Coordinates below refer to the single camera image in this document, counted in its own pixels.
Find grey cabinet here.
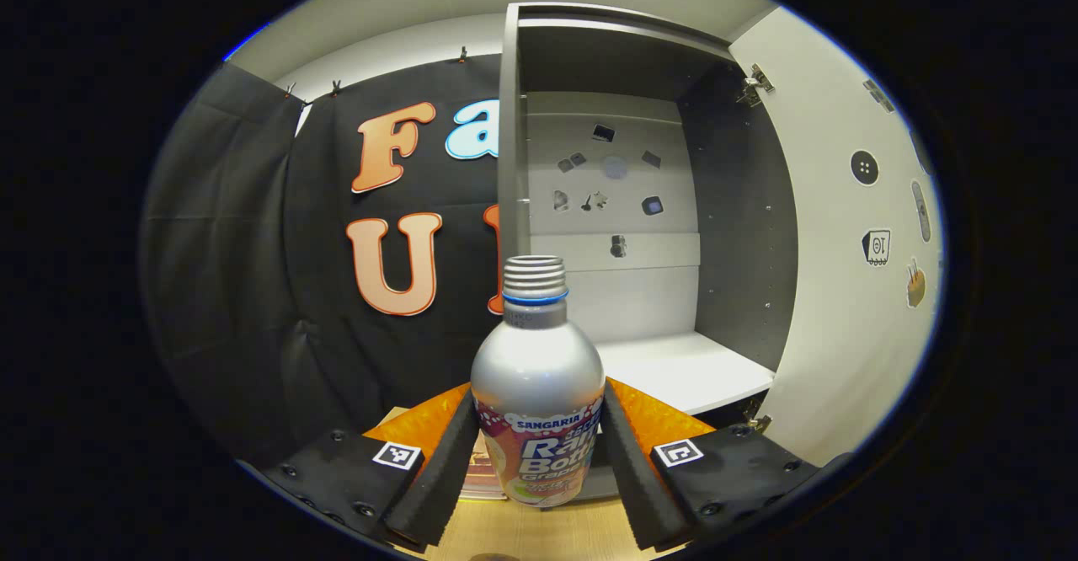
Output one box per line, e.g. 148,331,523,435
497,3,801,503

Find beige cabinet door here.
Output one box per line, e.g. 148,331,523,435
728,7,946,469

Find row of backdrop clips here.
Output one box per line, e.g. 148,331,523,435
285,45,471,99

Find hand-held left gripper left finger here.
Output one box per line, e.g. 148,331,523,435
263,382,483,555

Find white cabinet shelf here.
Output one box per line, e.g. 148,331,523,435
594,331,776,417

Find black backdrop cloth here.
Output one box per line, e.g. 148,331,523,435
139,49,515,494

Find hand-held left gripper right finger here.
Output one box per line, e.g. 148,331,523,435
600,377,853,553

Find silver bottle with colourful label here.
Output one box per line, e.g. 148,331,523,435
470,255,607,509

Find brown printed book stack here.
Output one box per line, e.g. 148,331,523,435
463,435,510,501

